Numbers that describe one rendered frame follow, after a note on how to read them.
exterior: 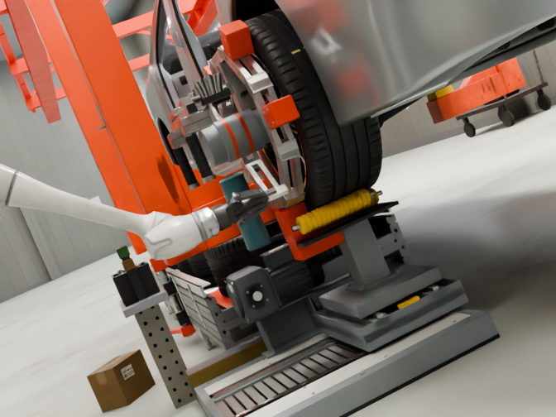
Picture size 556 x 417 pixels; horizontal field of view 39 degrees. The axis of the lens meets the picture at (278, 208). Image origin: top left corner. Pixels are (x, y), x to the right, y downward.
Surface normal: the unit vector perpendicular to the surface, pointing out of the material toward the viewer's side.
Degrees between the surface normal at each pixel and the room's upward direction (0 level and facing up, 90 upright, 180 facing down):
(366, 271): 90
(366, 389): 90
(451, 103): 90
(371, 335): 90
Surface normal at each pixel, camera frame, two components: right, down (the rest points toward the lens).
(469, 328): 0.24, -0.04
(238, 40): 0.42, 0.50
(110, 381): -0.40, 0.23
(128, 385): 0.83, -0.33
